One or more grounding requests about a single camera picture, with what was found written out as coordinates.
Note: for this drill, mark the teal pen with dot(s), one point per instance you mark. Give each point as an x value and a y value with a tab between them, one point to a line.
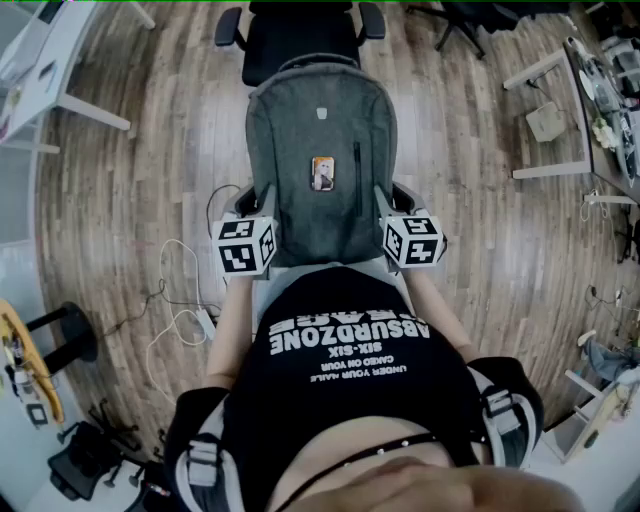
54	84

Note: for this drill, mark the white low shelf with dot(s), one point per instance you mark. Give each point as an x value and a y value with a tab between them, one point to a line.
575	430

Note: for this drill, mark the white box-shaped appliance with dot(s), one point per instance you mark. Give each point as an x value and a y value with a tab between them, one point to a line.
22	50

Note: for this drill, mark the orange picture badge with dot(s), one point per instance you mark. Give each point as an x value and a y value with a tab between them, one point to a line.
323	174

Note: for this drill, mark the pale cardboard box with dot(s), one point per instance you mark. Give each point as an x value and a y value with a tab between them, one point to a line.
546	122

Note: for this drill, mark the white flower bunch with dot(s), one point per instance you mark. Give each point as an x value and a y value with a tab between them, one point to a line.
605	132

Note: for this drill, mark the person's right forearm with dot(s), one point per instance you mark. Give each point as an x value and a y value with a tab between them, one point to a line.
440	315

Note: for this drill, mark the blue cloth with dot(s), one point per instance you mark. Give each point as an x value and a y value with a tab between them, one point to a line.
607	360

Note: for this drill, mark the black wheeled chair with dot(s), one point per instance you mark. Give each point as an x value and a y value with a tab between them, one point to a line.
90	460

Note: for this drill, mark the yellow wooden board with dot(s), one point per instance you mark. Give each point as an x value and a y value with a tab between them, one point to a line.
35	360

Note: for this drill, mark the person's left forearm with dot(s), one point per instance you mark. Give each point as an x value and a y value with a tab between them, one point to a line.
232	325

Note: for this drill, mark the black round stool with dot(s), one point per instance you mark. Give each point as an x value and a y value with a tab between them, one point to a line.
70	335

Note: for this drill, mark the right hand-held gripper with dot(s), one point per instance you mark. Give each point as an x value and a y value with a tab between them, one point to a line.
415	242

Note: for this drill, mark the black mesh office chair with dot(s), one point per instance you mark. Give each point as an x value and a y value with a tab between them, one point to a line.
300	35

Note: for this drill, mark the white desk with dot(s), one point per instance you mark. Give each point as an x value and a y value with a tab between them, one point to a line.
60	60
607	172

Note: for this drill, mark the person's torso in black shirt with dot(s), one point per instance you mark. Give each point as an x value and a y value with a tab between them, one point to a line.
350	390

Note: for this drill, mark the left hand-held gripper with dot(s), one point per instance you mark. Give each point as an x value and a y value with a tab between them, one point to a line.
245	245

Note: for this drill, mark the white desk right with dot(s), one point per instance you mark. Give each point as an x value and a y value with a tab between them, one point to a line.
607	172

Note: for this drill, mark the grey fabric backpack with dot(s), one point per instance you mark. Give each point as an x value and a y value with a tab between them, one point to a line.
300	150

